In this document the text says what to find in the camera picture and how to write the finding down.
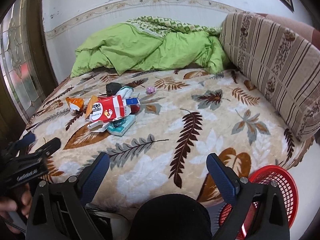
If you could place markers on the orange paper packet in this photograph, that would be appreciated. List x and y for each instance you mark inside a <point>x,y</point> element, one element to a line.
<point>92,100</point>

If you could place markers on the small purple paper ball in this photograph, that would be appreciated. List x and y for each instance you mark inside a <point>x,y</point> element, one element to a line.
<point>150,90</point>

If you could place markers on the striped brown bolster cushion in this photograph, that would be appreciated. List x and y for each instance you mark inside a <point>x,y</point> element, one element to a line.
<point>282,65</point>

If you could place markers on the pink headboard cushion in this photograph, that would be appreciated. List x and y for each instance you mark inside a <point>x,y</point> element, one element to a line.
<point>304,30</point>

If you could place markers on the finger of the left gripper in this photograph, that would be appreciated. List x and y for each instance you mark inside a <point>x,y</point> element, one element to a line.
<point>49,148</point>
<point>26,140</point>

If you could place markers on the red plastic mesh basket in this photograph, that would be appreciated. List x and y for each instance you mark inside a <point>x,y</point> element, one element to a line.
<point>270,220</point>

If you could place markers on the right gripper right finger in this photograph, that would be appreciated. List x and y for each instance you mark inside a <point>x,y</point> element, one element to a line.
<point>224,178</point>

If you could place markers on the leaf pattern bed blanket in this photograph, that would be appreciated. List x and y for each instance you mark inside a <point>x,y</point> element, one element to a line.
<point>191,115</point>

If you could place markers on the green duvet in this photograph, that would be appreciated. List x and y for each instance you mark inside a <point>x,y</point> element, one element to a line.
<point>151,43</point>

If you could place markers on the red white carton box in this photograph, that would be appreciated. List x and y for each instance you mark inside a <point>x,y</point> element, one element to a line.
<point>109,109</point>

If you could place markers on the black round knee object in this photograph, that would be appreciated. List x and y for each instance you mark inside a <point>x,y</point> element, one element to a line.
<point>171,216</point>

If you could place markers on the person's left hand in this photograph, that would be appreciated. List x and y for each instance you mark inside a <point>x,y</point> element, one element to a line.
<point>24,204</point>

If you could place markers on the blue white cigarette box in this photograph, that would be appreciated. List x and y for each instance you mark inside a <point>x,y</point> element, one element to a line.
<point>132,101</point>

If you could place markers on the black plastic bag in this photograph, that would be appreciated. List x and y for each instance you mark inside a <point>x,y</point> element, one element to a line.
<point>113,88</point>

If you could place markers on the orange snack wrapper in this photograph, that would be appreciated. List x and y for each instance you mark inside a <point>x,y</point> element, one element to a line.
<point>75,104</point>

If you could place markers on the stained glass wooden door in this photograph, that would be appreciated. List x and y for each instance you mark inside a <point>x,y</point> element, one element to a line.
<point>27,76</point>

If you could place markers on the teal cartoon tissue pack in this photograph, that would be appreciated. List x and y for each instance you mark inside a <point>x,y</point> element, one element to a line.
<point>120,127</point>

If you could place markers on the white green-trimmed sock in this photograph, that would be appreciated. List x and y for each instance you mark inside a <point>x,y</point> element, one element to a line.
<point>125,92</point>

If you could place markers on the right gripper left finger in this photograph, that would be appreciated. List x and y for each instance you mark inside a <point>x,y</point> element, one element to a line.
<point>92,176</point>

